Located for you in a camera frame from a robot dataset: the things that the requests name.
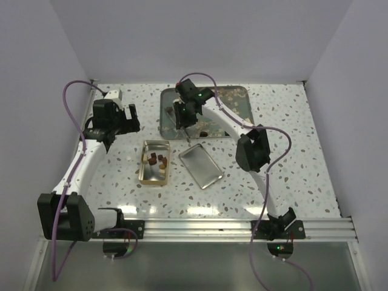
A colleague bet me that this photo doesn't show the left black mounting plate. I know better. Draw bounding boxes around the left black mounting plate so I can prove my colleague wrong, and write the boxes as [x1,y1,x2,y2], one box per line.
[121,219,146,241]

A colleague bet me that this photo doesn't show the silver metal tin lid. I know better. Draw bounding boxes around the silver metal tin lid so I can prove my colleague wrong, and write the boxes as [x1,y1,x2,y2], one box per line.
[178,144,224,190]

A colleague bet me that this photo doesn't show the aluminium rail front edge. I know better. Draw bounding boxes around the aluminium rail front edge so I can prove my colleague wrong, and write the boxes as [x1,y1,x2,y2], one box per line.
[90,216,360,243]

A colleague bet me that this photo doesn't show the gold metal tin box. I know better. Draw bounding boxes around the gold metal tin box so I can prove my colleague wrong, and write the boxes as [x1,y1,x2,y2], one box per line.
[138,140,170,186]

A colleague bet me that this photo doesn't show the black mounting plate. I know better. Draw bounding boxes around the black mounting plate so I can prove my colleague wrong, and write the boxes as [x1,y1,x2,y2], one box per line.
[250,220,306,241]
[121,219,146,241]

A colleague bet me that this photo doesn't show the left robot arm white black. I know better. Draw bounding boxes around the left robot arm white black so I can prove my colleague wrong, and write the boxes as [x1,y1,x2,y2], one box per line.
[37,98,140,241]

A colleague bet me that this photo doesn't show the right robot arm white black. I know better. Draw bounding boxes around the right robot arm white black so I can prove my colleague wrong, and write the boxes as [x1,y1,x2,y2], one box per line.
[173,78,296,241]

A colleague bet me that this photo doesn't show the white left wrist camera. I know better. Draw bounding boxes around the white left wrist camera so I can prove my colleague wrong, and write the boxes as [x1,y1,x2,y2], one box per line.
[104,89,123,110]

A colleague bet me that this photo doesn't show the floral teal serving tray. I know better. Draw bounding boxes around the floral teal serving tray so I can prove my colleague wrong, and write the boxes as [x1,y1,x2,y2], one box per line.
[158,85,254,140]

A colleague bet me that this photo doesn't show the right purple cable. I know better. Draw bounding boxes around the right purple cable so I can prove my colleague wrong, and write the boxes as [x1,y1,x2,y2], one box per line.
[178,72,313,291]

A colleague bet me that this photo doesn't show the silver metal tongs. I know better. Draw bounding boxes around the silver metal tongs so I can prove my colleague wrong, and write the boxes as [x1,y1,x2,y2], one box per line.
[164,107,190,143]

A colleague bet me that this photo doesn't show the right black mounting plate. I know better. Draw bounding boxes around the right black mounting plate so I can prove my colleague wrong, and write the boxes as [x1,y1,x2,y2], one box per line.
[250,220,306,241]

